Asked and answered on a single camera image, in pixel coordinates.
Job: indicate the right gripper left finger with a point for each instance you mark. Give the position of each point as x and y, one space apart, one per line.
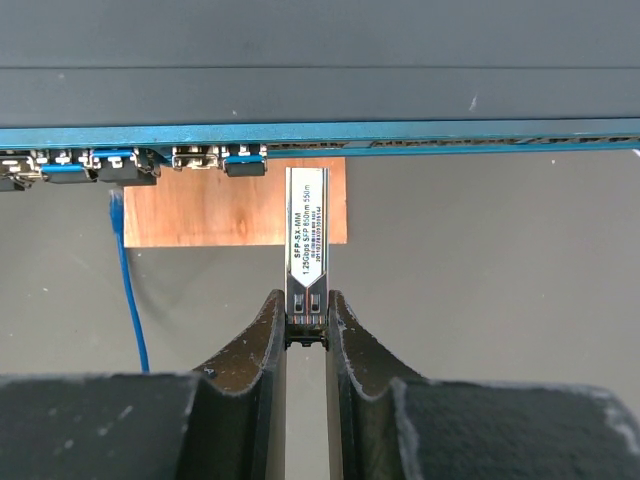
224 419

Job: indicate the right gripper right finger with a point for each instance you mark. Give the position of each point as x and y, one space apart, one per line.
387 421

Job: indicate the silver SFP module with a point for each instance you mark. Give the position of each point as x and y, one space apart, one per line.
306 255

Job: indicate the dark blue network switch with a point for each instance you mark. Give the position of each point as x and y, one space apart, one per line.
320 78

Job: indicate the silver SFP module plug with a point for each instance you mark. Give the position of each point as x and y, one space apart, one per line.
195 157

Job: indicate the wooden board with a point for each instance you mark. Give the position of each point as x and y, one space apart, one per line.
202 208

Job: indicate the inserted blue latch module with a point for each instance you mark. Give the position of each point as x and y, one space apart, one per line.
66 166

